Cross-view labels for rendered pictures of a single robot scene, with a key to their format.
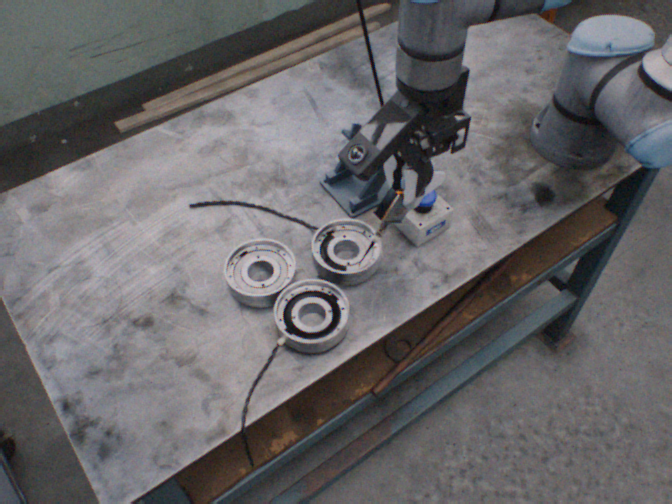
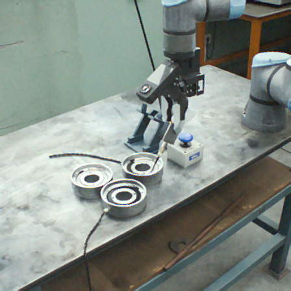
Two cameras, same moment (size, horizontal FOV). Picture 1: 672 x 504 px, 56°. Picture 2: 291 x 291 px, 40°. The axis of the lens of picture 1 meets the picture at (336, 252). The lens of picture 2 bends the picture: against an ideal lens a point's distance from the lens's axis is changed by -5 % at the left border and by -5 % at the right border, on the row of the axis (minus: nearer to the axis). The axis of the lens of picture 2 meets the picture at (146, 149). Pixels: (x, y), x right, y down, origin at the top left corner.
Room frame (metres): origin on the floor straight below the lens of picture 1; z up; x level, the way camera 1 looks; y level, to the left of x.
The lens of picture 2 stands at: (-0.30, 0.03, 1.43)
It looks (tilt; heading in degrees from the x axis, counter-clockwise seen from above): 32 degrees down; 357
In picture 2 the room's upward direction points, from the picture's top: 1 degrees counter-clockwise
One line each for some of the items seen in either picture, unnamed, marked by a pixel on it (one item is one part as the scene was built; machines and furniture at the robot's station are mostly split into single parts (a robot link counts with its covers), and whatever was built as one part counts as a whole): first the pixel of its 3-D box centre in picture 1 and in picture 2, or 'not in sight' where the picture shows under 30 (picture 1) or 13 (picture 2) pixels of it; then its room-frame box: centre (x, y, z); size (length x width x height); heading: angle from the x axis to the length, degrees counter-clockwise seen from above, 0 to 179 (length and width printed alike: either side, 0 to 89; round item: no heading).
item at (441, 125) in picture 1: (426, 112); (181, 73); (0.61, -0.11, 1.07); 0.09 x 0.08 x 0.12; 123
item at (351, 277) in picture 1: (346, 253); (142, 169); (0.58, -0.02, 0.82); 0.10 x 0.10 x 0.04
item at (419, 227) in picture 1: (423, 212); (186, 150); (0.66, -0.14, 0.82); 0.08 x 0.07 x 0.05; 125
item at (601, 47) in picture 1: (605, 64); (271, 74); (0.85, -0.43, 0.97); 0.13 x 0.12 x 0.14; 18
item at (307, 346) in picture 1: (312, 317); (123, 199); (0.47, 0.03, 0.82); 0.10 x 0.10 x 0.04
